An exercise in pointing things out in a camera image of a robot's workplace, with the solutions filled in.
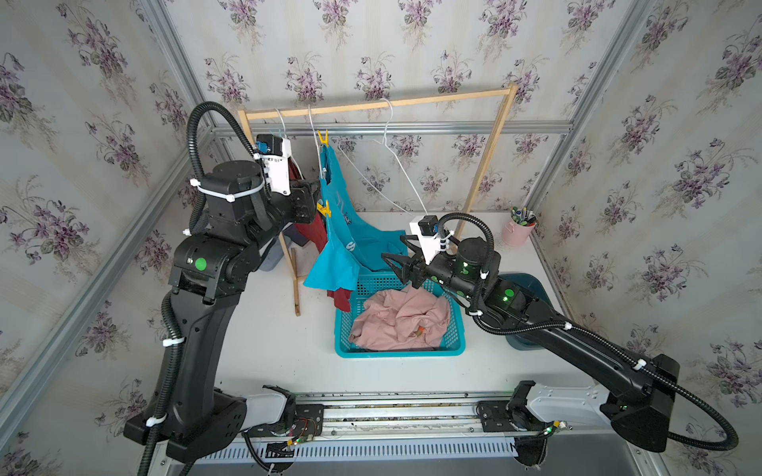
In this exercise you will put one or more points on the teal t-shirt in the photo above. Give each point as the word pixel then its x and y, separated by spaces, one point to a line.
pixel 353 245

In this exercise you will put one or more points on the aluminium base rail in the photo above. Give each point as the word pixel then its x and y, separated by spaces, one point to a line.
pixel 358 427

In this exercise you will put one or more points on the teal perforated plastic basket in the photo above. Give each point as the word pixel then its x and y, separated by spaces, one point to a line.
pixel 454 341

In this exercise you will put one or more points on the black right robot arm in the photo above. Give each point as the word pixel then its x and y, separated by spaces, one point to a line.
pixel 457 251

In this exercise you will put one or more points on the yellow clothespin teal shirt top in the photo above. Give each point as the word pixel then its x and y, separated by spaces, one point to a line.
pixel 323 138

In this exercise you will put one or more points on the white hanger of red shirt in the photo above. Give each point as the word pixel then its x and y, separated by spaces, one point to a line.
pixel 284 130

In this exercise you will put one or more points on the pink t-shirt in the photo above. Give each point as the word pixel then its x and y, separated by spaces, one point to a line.
pixel 401 320

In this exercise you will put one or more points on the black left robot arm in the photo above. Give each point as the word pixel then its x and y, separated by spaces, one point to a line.
pixel 242 208

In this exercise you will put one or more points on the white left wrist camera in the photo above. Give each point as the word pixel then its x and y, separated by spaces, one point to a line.
pixel 275 153

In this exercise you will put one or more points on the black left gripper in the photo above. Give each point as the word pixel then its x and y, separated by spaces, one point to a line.
pixel 304 202

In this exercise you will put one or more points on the white hanger of teal shirt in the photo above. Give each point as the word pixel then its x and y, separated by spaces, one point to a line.
pixel 317 142

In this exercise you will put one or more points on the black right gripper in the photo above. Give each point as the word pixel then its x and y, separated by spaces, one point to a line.
pixel 418 272

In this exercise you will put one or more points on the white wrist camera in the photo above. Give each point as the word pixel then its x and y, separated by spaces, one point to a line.
pixel 433 237
pixel 275 153

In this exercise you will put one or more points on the dark red t-shirt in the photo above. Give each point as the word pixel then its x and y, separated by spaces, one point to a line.
pixel 316 233

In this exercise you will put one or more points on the yellow clothespin teal shirt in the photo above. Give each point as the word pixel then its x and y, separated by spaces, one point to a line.
pixel 324 209
pixel 323 138

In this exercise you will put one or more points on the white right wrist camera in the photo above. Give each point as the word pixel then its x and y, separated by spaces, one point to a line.
pixel 433 237

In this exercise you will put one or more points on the blue fabric glasses case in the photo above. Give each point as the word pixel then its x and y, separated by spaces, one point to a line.
pixel 271 256

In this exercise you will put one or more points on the pink pen cup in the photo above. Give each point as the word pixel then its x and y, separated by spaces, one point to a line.
pixel 522 223

